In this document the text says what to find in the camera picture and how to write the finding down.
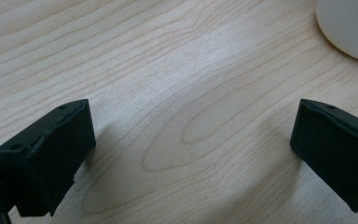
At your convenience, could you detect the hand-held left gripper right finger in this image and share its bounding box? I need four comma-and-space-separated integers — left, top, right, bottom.
289, 98, 358, 216

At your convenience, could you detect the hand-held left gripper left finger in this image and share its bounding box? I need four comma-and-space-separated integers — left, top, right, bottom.
0, 99, 97, 217

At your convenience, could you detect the cream cup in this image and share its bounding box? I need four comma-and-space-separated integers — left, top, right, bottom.
315, 0, 358, 65

